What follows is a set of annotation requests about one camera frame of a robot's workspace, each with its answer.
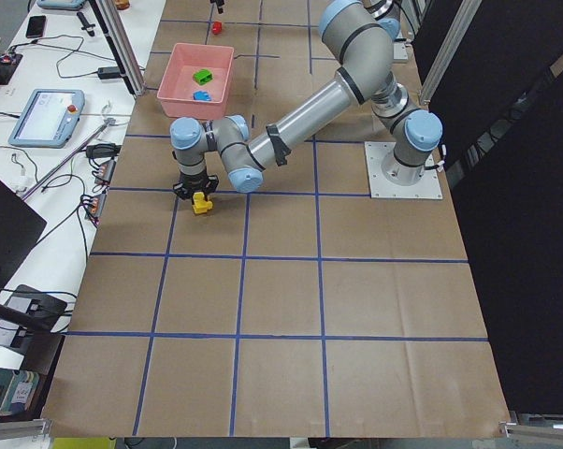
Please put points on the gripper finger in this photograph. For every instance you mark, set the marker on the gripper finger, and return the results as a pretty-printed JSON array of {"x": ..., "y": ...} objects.
[{"x": 219, "y": 4}]

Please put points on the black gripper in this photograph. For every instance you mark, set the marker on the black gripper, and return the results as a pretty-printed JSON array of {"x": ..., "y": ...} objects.
[{"x": 194, "y": 181}]

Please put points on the yellow toy block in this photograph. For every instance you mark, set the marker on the yellow toy block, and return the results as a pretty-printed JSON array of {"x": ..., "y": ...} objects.
[{"x": 201, "y": 204}]

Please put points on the red toy block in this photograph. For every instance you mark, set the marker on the red toy block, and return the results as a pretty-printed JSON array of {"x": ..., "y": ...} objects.
[{"x": 217, "y": 28}]

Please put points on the green toy block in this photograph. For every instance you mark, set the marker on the green toy block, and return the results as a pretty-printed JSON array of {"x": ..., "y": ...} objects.
[{"x": 203, "y": 76}]

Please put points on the blue toy block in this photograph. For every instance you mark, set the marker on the blue toy block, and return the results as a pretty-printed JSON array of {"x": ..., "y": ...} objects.
[{"x": 202, "y": 96}]

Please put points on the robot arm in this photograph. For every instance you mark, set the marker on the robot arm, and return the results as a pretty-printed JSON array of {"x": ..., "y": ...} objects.
[{"x": 361, "y": 39}]

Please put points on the pink plastic box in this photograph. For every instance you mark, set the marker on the pink plastic box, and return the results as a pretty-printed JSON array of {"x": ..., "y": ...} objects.
[{"x": 177, "y": 86}]

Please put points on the black power adapter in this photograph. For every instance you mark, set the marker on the black power adapter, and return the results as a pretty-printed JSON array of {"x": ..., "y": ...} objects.
[{"x": 108, "y": 73}]

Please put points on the teach pendant tablet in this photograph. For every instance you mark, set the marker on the teach pendant tablet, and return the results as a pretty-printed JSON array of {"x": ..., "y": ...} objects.
[{"x": 49, "y": 119}]

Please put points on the black smartphone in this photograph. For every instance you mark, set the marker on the black smartphone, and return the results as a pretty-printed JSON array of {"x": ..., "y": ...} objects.
[{"x": 36, "y": 26}]

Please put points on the black monitor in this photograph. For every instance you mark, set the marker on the black monitor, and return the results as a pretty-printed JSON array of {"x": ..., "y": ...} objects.
[{"x": 20, "y": 229}]

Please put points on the aluminium frame post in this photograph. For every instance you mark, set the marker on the aluminium frame post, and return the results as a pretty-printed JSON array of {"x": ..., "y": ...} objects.
[{"x": 113, "y": 30}]

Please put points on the black camera stand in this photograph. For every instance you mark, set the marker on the black camera stand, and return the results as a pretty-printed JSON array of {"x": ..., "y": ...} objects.
[{"x": 31, "y": 309}]

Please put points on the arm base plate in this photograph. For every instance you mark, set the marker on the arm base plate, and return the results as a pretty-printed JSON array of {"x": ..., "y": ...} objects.
[{"x": 388, "y": 179}]

